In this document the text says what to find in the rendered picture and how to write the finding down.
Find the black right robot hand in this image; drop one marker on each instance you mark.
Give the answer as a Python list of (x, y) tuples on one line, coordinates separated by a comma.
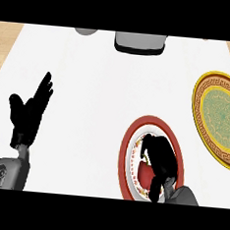
[(162, 157)]

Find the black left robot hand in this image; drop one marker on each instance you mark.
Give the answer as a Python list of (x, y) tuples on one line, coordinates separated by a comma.
[(28, 116)]

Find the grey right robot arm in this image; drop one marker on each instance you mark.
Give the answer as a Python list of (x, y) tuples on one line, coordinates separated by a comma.
[(179, 193)]

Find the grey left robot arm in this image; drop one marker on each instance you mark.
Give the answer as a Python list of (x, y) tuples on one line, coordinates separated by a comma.
[(8, 173)]

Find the red bell pepper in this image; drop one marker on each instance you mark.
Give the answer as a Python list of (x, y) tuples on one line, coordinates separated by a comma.
[(145, 174)]

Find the red rimmed white plate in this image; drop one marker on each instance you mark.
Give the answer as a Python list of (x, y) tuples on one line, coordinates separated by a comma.
[(130, 154)]

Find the yellow rimmed green plate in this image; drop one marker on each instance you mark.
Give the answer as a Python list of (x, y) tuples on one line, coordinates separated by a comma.
[(220, 119)]

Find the grey round object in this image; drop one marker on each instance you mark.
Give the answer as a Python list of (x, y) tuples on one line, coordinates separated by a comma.
[(85, 31)]

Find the grey appliance with black base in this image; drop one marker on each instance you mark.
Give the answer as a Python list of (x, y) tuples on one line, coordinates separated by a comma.
[(139, 43)]

